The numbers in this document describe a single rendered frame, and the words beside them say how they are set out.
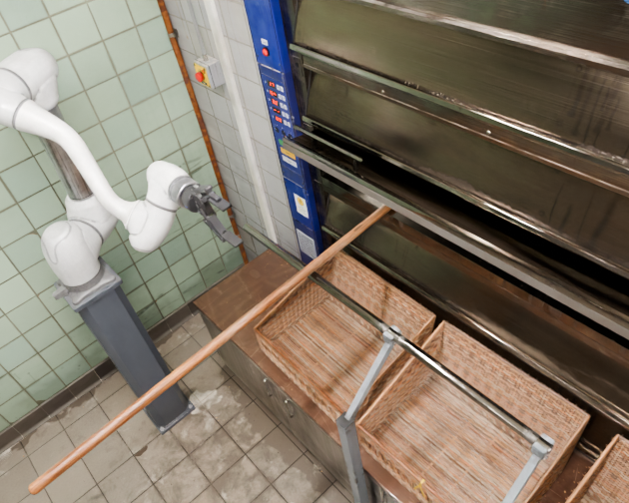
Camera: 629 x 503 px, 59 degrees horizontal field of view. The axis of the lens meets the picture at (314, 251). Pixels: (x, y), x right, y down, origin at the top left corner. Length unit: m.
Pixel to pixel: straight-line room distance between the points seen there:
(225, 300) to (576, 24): 1.87
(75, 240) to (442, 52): 1.41
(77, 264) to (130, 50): 0.96
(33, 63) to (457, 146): 1.31
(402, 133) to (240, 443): 1.76
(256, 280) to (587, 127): 1.74
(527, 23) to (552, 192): 0.40
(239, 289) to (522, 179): 1.54
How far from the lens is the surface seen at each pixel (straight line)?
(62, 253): 2.16
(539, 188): 1.48
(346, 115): 1.84
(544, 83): 1.34
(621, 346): 1.67
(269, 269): 2.67
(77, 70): 2.53
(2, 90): 1.90
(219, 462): 2.84
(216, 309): 2.58
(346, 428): 1.72
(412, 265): 2.02
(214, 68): 2.39
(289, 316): 2.35
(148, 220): 1.77
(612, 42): 1.25
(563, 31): 1.29
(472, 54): 1.43
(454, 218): 1.59
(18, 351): 3.04
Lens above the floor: 2.47
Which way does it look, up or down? 44 degrees down
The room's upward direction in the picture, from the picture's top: 11 degrees counter-clockwise
